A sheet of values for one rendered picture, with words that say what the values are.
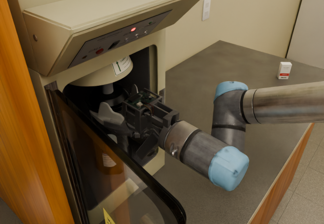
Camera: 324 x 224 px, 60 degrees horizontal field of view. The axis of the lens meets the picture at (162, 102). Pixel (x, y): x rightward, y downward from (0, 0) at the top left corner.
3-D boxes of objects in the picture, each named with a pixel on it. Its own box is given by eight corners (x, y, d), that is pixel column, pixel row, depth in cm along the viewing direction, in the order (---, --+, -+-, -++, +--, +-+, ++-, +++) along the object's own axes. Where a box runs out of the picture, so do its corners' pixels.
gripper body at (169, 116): (143, 86, 64) (186, 108, 58) (143, 115, 69) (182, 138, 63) (118, 100, 59) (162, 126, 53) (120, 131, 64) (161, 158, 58)
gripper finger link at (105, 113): (87, 93, 63) (126, 101, 61) (90, 114, 67) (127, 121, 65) (81, 101, 61) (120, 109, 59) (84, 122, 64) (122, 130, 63)
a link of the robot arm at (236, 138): (249, 136, 67) (241, 127, 57) (247, 185, 64) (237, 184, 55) (217, 133, 70) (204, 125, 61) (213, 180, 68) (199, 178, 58)
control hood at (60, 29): (37, 74, 44) (19, 9, 39) (166, 21, 65) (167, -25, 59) (82, 100, 38) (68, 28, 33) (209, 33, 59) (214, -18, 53)
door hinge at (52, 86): (81, 225, 68) (42, 86, 46) (89, 217, 70) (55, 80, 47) (85, 229, 67) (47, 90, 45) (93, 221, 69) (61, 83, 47)
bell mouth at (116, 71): (41, 69, 65) (34, 47, 62) (100, 46, 77) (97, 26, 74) (88, 96, 56) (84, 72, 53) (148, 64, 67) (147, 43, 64)
